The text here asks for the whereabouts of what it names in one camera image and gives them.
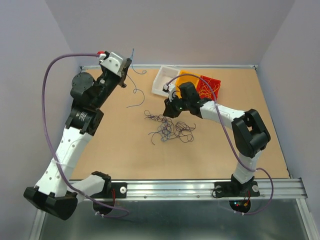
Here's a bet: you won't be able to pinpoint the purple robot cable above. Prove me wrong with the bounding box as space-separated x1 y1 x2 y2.
163 74 274 216
41 51 131 220

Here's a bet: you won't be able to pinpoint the white plastic bin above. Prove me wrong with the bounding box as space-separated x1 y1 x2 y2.
151 65 180 98

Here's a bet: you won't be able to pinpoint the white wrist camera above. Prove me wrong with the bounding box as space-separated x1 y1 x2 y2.
97 51 127 77
162 83 178 102

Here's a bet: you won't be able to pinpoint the thin wire bundle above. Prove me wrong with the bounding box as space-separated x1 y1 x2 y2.
143 109 197 146

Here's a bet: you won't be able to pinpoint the yellow thin wires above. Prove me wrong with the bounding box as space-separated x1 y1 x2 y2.
197 76 221 100

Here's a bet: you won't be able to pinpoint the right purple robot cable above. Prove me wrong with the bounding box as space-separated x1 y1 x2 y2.
163 74 274 216

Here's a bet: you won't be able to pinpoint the yellow plastic bin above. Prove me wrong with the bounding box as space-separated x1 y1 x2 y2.
175 70 201 87

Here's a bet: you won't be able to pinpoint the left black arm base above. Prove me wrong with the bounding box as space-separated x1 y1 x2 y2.
89 181 128 199

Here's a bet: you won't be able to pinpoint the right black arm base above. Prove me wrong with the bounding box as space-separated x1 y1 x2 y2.
211 175 260 198

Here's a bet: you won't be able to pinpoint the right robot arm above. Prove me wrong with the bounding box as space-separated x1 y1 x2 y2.
162 82 271 195

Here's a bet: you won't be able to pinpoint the aluminium front rail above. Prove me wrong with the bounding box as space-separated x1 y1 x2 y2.
114 178 307 201

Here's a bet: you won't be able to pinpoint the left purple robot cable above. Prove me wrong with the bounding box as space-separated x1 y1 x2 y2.
41 51 131 220

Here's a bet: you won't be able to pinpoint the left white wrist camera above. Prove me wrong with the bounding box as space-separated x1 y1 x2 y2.
97 51 127 77

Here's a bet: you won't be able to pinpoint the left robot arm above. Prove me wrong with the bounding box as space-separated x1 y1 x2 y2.
23 51 132 220

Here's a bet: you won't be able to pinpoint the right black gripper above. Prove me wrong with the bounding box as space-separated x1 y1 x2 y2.
162 93 190 119

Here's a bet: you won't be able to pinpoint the red plastic bin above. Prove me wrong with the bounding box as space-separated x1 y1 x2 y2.
196 75 221 101

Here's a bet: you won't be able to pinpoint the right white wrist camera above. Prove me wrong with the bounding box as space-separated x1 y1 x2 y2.
162 83 178 102

